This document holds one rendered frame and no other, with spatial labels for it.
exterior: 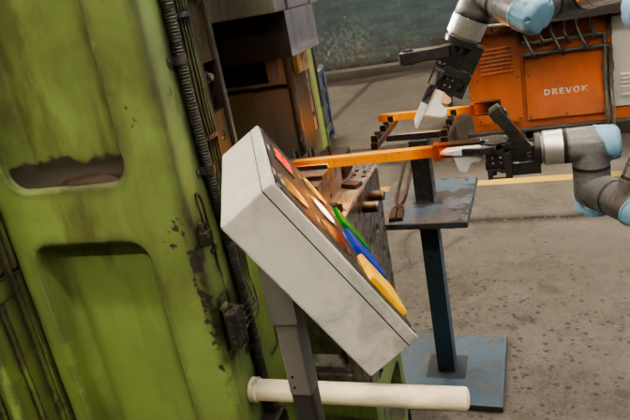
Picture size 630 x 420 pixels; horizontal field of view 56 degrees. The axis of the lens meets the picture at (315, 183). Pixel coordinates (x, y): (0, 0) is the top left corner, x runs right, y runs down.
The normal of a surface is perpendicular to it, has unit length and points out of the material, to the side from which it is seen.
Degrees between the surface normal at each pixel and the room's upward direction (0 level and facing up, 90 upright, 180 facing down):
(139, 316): 90
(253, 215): 90
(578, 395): 0
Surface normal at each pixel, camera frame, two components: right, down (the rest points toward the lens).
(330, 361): -0.32, -0.46
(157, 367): -0.28, 0.35
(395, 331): 0.15, 0.29
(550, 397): -0.18, -0.93
